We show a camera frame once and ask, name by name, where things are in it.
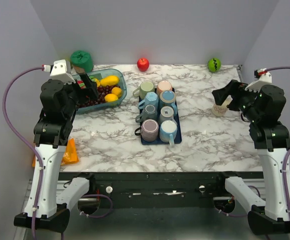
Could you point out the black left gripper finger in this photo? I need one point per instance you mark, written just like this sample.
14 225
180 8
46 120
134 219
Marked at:
90 89
81 72

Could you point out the red apple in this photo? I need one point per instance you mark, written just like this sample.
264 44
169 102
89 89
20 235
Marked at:
143 64

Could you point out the green wrapped roll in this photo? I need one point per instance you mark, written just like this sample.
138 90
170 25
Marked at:
82 59

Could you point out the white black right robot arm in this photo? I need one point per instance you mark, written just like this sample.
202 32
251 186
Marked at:
263 108

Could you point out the dark blue tray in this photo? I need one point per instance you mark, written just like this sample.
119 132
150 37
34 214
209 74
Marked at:
178 138

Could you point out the light blue faceted mug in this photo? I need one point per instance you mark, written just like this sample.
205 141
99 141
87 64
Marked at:
151 98

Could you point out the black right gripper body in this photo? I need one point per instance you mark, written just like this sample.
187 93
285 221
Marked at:
246 99

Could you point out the yellow lemon back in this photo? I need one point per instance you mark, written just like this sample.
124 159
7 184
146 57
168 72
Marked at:
117 91

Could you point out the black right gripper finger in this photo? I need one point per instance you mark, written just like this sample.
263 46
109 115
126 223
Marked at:
230 104
220 95

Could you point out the yellow lemon front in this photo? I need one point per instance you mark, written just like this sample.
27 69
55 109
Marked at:
111 98

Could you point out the pink dragon fruit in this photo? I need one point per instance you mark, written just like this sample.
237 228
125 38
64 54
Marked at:
81 84

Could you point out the green mug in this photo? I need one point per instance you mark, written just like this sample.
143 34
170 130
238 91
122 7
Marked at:
144 88

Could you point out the grey blue faceted mug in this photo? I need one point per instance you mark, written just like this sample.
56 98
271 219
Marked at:
149 113

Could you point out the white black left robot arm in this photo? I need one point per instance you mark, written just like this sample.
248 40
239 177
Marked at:
60 97

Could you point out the pink mug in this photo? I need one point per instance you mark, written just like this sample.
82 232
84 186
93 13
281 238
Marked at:
163 85

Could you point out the dark red grapes bunch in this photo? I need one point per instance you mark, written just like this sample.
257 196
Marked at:
102 92

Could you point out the white light blue mug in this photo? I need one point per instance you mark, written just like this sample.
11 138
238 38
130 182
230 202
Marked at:
168 132

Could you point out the cream soap pump bottle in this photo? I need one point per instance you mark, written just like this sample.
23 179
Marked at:
220 110

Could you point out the yellow green fruit in basket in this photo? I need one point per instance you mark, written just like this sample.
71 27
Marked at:
95 80

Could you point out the yellow mango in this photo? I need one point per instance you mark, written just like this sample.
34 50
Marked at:
110 80

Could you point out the yellow lemon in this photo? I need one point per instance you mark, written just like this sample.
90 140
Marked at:
117 91
111 98

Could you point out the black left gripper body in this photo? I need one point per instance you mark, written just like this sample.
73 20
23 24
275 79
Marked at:
77 95

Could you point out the pale grey footed mug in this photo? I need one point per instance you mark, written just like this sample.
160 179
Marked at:
166 114

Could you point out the orange snack bag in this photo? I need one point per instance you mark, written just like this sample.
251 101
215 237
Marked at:
70 156

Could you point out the teal plastic fruit basket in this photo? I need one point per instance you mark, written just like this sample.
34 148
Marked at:
100 74

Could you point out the green lime ball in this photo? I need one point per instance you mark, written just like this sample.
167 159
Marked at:
214 65

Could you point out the purple mug black handle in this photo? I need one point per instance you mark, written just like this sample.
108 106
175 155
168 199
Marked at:
148 130

